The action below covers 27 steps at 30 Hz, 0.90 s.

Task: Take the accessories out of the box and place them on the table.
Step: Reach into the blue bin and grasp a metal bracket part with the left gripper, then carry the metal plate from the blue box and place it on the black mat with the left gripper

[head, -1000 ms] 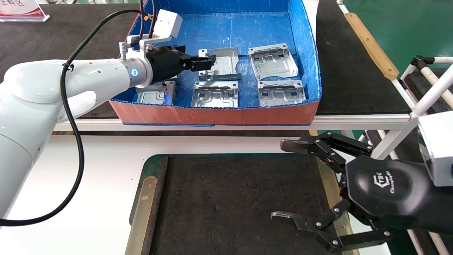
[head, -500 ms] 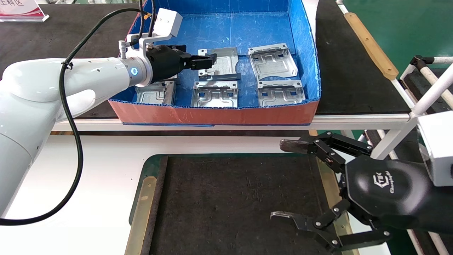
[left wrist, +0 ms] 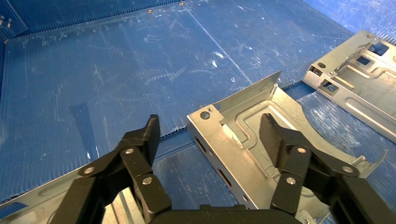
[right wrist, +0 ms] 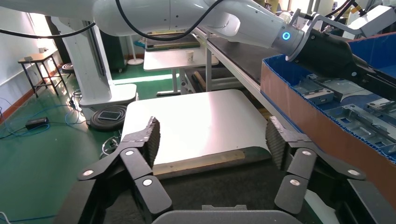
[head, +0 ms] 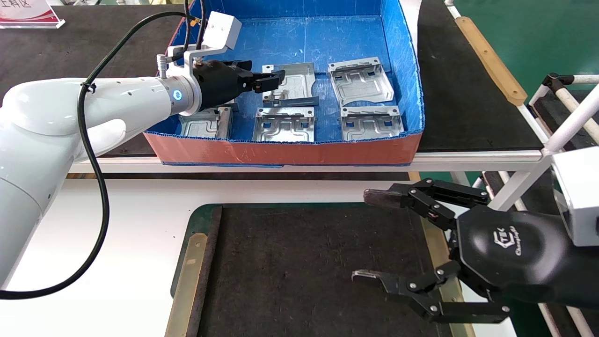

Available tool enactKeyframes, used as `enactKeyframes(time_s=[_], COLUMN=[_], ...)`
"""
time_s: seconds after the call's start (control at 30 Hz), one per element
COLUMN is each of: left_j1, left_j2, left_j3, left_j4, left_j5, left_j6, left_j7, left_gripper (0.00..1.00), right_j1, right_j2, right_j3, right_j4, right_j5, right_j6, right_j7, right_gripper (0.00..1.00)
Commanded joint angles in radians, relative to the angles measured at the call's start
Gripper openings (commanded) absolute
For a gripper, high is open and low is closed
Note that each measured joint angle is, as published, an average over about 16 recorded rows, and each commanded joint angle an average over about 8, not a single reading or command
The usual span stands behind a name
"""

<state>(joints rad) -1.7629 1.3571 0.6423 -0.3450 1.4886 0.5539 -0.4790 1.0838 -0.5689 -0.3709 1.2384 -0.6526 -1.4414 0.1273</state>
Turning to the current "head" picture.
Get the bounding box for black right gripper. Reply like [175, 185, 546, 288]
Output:
[352, 178, 599, 324]

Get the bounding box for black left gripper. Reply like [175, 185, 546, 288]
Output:
[194, 60, 286, 113]

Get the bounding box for silver stamped metal bracket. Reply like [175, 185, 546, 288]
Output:
[339, 106, 404, 142]
[253, 107, 316, 143]
[328, 57, 395, 107]
[178, 107, 234, 140]
[262, 63, 320, 108]

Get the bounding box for blue cardboard tray box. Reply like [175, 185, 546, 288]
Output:
[141, 0, 425, 167]

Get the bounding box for brass edge strip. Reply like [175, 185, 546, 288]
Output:
[164, 233, 209, 337]
[419, 218, 475, 337]

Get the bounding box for black work mat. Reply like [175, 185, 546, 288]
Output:
[199, 204, 452, 337]

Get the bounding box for dark green base mat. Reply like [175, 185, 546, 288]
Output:
[171, 204, 223, 300]

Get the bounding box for black rack shelf mat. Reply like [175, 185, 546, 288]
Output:
[533, 89, 599, 150]

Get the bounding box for long wooden strip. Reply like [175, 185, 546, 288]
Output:
[455, 16, 528, 107]

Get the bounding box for large black bench mat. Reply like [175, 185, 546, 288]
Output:
[0, 0, 544, 158]

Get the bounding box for red white sign board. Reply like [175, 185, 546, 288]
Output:
[0, 0, 66, 29]

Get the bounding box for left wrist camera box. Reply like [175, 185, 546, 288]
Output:
[205, 11, 242, 51]

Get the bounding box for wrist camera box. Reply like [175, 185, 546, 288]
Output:
[205, 11, 242, 51]
[551, 147, 599, 247]

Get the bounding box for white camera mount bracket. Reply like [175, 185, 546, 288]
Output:
[157, 44, 233, 80]

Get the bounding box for white tube rack frame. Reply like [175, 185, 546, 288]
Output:
[489, 73, 599, 337]

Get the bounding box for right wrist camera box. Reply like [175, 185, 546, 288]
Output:
[551, 147, 599, 247]

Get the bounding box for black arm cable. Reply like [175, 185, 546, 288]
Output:
[0, 0, 207, 300]

